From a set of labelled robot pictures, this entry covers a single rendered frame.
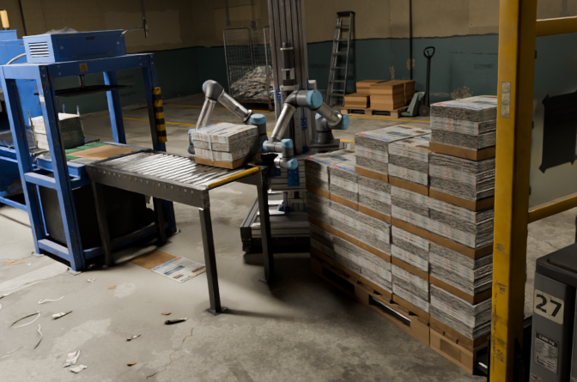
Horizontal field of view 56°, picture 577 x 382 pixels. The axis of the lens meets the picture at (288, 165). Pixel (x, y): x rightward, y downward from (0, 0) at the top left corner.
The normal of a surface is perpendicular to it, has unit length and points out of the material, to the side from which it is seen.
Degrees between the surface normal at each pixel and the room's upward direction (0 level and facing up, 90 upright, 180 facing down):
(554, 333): 90
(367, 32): 90
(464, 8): 90
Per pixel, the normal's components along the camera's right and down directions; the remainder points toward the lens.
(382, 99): -0.67, 0.24
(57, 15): 0.76, 0.11
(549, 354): -0.86, 0.18
